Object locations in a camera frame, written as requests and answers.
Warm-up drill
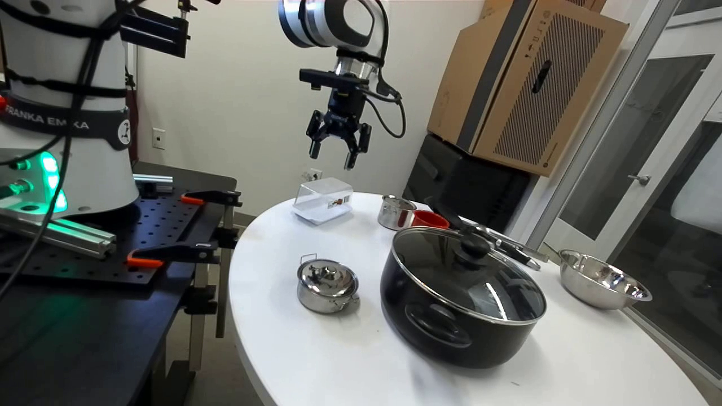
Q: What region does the large steel bowl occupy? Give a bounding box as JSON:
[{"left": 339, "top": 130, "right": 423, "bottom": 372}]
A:
[{"left": 558, "top": 251, "right": 657, "bottom": 312}]

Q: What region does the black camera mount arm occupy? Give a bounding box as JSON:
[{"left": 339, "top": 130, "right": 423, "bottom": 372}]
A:
[{"left": 175, "top": 0, "right": 226, "bottom": 15}]

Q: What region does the small lidded steel pot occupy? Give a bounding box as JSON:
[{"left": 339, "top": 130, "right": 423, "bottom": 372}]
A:
[{"left": 294, "top": 252, "right": 364, "bottom": 316}]

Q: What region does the black rolling equipment case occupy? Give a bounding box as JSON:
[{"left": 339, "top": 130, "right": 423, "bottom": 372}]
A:
[{"left": 401, "top": 130, "right": 540, "bottom": 242}]

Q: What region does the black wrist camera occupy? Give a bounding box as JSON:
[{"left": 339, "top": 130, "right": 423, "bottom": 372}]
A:
[{"left": 299, "top": 65, "right": 388, "bottom": 98}]

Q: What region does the black stereo camera bar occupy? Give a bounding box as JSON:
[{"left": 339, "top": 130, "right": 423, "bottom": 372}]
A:
[{"left": 117, "top": 5, "right": 193, "bottom": 61}]

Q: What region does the aluminium extrusion rail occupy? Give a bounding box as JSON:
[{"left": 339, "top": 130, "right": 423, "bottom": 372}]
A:
[{"left": 0, "top": 206, "right": 120, "bottom": 261}]

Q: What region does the steel cup with handles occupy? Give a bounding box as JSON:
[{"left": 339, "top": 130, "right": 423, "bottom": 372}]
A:
[{"left": 374, "top": 193, "right": 419, "bottom": 232}]

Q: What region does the clear plastic tray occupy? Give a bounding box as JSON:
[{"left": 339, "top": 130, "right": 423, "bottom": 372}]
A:
[{"left": 291, "top": 175, "right": 357, "bottom": 226}]

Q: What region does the black perforated mounting table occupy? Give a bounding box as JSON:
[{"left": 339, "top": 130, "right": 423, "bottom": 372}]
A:
[{"left": 0, "top": 165, "right": 241, "bottom": 406}]

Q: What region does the red cup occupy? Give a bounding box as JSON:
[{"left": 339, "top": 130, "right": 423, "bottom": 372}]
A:
[{"left": 411, "top": 208, "right": 453, "bottom": 232}]

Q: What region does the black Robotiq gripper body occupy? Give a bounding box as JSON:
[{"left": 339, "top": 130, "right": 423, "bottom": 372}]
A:
[{"left": 319, "top": 87, "right": 373, "bottom": 144}]

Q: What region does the black orange bar clamp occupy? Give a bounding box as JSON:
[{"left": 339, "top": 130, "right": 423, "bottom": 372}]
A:
[
  {"left": 178, "top": 190, "right": 247, "bottom": 209},
  {"left": 125, "top": 242, "right": 222, "bottom": 273}
]

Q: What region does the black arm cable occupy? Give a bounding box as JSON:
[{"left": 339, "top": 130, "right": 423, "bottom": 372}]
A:
[{"left": 0, "top": 0, "right": 146, "bottom": 299}]

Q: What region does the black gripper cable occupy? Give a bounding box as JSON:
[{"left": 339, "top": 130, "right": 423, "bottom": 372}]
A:
[{"left": 370, "top": 72, "right": 411, "bottom": 142}]

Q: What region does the glass pot lid black knob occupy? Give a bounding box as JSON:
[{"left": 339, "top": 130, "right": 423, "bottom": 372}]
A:
[{"left": 391, "top": 226, "right": 551, "bottom": 328}]

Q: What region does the black cooking pot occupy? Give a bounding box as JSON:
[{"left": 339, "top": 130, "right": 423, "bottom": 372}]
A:
[{"left": 378, "top": 226, "right": 551, "bottom": 372}]

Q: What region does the black kitchen utensil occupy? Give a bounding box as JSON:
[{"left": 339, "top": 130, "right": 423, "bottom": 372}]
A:
[{"left": 427, "top": 204, "right": 547, "bottom": 273}]

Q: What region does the white glass door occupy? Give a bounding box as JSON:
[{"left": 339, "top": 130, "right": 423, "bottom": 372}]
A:
[{"left": 540, "top": 29, "right": 717, "bottom": 264}]

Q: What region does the large cardboard box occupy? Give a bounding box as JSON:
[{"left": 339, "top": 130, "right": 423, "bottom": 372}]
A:
[{"left": 427, "top": 0, "right": 631, "bottom": 180}]

